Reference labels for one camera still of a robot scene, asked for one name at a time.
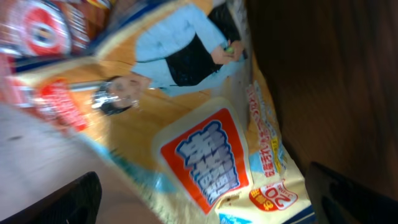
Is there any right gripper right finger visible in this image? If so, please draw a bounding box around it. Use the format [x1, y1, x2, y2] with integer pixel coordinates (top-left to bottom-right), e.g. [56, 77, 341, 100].
[305, 162, 397, 224]

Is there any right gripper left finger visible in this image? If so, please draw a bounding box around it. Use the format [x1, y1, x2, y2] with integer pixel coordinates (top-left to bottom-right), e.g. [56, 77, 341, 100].
[1, 171, 102, 224]

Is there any yellow white snack bag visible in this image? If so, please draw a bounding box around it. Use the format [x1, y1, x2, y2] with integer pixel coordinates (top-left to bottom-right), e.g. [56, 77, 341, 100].
[1, 0, 316, 223]

